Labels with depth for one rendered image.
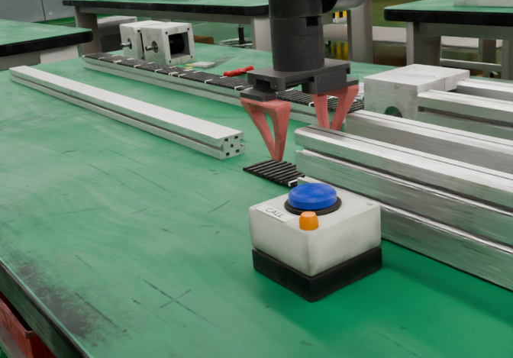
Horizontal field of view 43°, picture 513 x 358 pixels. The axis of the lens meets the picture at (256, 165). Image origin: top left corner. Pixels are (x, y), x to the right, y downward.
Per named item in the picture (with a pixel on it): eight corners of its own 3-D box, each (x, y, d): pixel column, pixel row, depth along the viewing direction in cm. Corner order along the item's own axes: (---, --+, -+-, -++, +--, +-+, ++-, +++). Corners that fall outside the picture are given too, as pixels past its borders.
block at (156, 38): (137, 66, 166) (132, 28, 163) (175, 58, 172) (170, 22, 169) (158, 69, 158) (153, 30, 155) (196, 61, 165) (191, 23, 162)
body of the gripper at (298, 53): (353, 78, 72) (351, 10, 70) (282, 95, 67) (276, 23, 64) (315, 72, 77) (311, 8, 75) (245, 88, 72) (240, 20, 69)
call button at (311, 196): (279, 212, 54) (278, 190, 54) (315, 198, 57) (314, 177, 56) (311, 225, 51) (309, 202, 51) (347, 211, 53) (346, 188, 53)
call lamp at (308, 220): (295, 226, 50) (294, 212, 50) (310, 220, 51) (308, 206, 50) (308, 232, 49) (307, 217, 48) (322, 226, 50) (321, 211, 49)
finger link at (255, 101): (330, 156, 72) (326, 73, 69) (280, 172, 69) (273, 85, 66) (292, 144, 78) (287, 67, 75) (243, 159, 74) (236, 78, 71)
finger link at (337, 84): (362, 145, 75) (360, 65, 72) (316, 160, 71) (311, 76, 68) (324, 135, 80) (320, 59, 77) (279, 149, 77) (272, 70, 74)
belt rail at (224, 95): (83, 66, 172) (81, 56, 171) (97, 64, 174) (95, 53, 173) (326, 127, 97) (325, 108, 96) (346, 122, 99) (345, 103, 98)
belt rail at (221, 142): (11, 80, 161) (8, 68, 160) (27, 77, 163) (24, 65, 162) (221, 159, 86) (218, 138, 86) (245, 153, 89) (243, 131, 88)
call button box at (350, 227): (252, 269, 57) (246, 203, 55) (333, 234, 62) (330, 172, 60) (311, 304, 50) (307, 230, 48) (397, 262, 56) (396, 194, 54)
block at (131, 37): (116, 61, 176) (110, 26, 173) (154, 54, 182) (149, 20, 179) (130, 65, 168) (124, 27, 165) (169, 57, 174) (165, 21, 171)
